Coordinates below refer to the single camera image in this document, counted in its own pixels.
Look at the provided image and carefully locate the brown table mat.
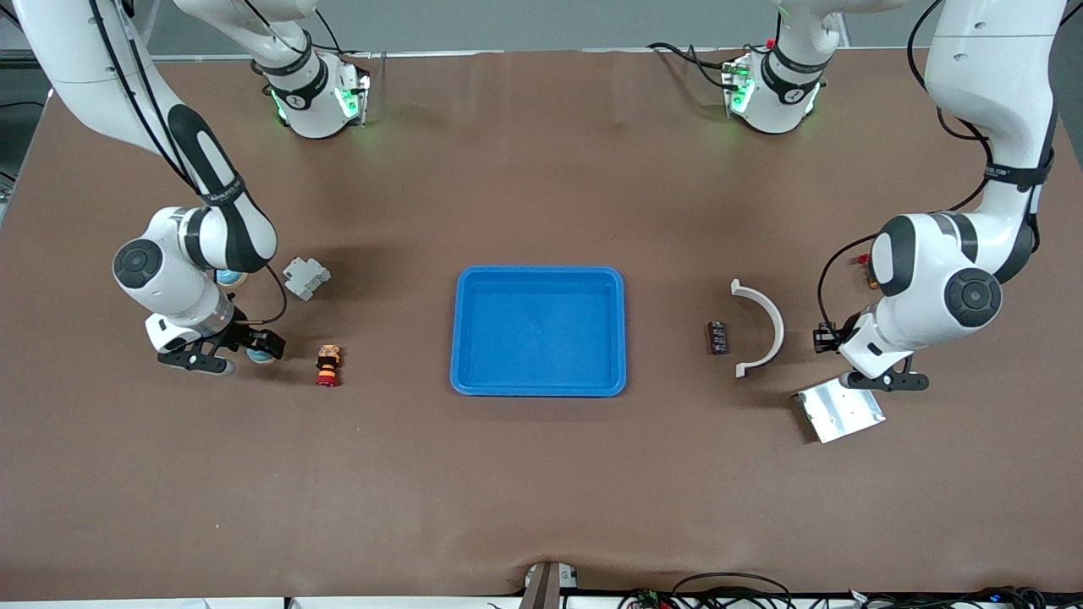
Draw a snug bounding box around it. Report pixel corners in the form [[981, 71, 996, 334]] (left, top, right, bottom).
[[0, 47, 1083, 601]]

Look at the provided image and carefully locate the grey terminal block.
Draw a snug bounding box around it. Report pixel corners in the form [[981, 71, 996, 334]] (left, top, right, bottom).
[[282, 256, 332, 302]]

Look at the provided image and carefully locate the orange red emergency button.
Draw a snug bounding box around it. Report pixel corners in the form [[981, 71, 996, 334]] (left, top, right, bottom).
[[315, 343, 344, 389]]

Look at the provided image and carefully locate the white curved pipe bracket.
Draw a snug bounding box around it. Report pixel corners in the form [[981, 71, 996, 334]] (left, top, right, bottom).
[[730, 278, 786, 379]]

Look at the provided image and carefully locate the black cable bundle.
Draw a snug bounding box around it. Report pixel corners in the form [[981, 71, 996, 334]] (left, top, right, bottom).
[[846, 585, 1083, 609]]

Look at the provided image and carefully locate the blue plastic tray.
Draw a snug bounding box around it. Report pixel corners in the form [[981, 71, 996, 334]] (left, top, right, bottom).
[[449, 266, 628, 398]]

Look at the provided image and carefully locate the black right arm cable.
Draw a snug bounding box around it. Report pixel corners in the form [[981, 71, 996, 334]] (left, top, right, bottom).
[[89, 0, 289, 327]]

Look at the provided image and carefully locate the silver aluminium plate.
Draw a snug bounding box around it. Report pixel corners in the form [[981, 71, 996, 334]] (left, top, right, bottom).
[[793, 381, 887, 445]]

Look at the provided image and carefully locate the camera stand post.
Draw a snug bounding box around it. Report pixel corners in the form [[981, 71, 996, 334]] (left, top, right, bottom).
[[522, 562, 580, 609]]

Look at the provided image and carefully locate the black cable loop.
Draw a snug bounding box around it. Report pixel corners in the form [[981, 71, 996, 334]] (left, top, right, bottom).
[[670, 573, 796, 609]]

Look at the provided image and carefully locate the black base power cable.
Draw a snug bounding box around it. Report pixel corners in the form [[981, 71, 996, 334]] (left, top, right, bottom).
[[647, 41, 728, 90]]

